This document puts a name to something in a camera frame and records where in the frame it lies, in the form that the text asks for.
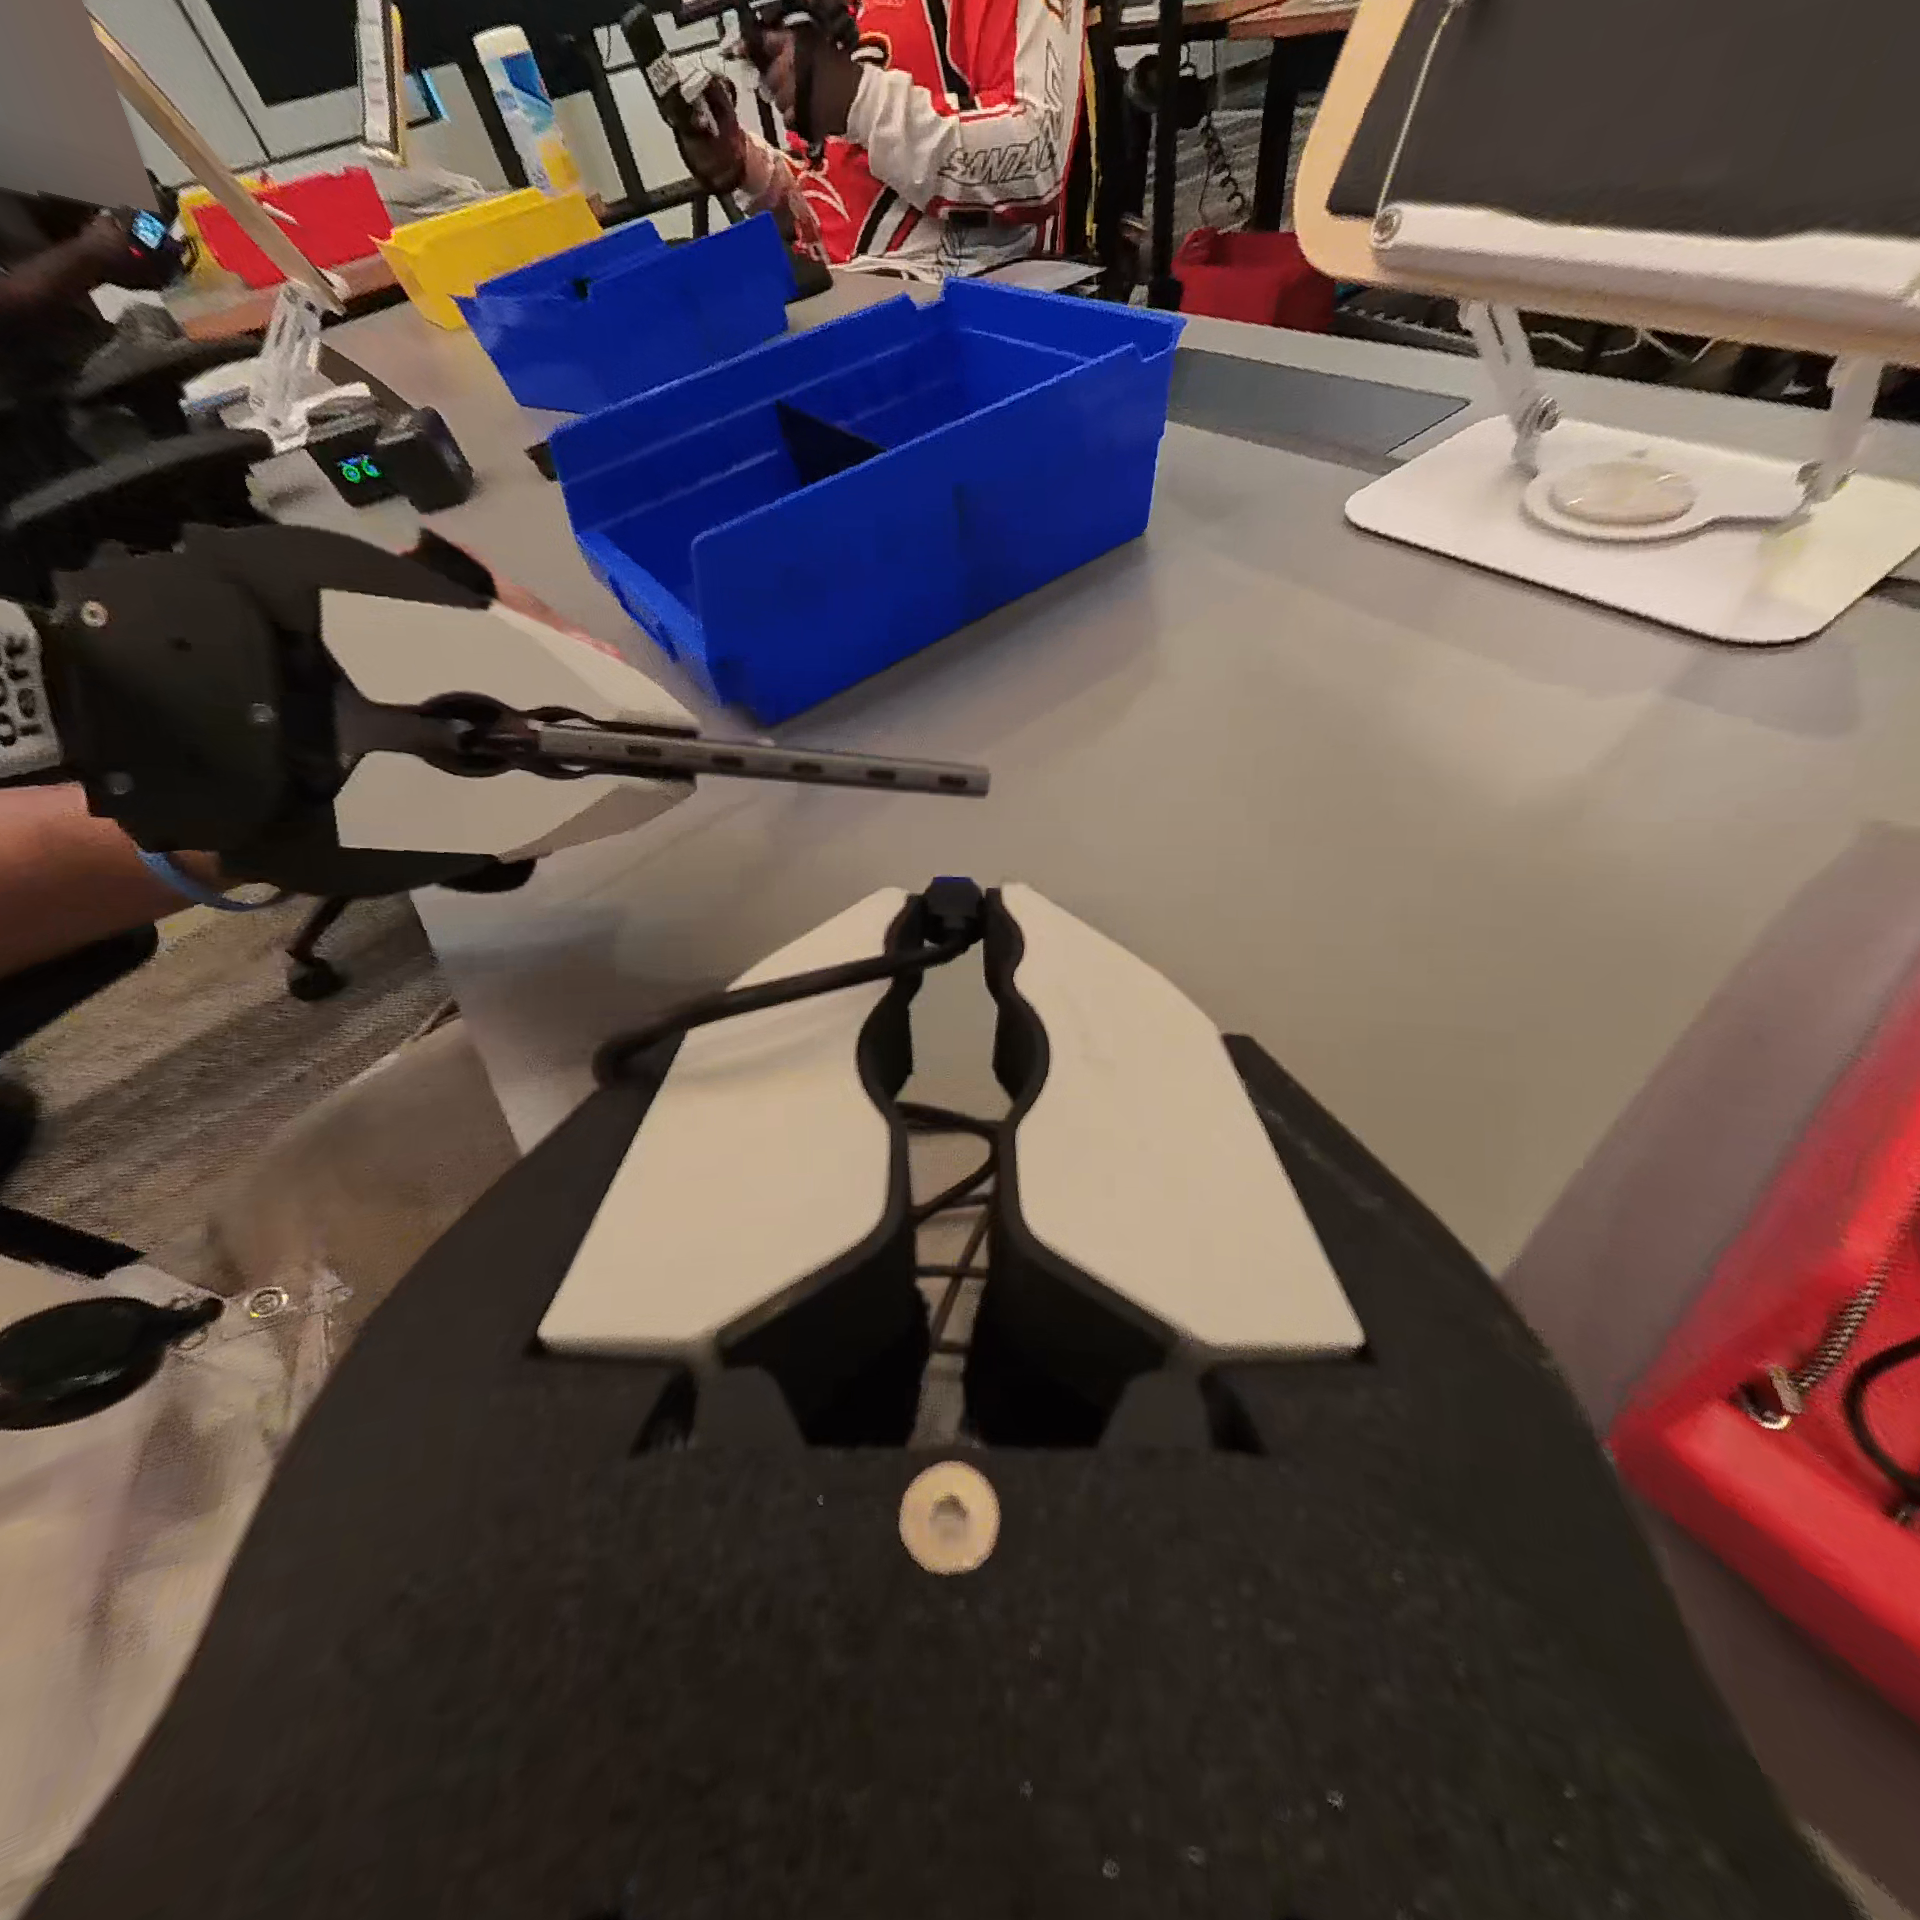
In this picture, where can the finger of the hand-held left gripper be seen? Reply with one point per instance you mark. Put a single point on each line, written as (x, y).
(496, 655)
(496, 810)

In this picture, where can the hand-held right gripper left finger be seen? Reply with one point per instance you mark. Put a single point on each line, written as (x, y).
(720, 1201)

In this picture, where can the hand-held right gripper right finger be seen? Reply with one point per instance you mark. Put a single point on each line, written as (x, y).
(1187, 1201)

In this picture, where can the blue plastic bin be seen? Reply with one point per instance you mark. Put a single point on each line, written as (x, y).
(901, 510)
(647, 316)

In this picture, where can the red plastic bin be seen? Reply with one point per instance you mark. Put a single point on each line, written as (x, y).
(1770, 1441)

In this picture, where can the person's left forearm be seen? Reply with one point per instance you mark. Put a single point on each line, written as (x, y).
(77, 887)

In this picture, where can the grey desk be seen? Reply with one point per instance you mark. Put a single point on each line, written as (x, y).
(1440, 810)

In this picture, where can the blue wristband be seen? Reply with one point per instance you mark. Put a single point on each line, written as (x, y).
(204, 887)

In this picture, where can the black device green display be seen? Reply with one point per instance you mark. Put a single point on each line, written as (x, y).
(390, 456)

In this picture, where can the yellow plastic bin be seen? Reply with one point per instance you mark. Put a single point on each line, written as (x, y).
(496, 256)

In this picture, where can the small red box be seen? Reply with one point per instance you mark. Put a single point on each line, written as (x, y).
(300, 226)

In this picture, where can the red white printed bag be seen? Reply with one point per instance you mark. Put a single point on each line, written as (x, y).
(931, 120)

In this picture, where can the person's white shirt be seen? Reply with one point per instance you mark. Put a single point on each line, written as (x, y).
(151, 1651)

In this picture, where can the white folding stand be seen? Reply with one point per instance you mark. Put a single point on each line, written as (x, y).
(1681, 540)

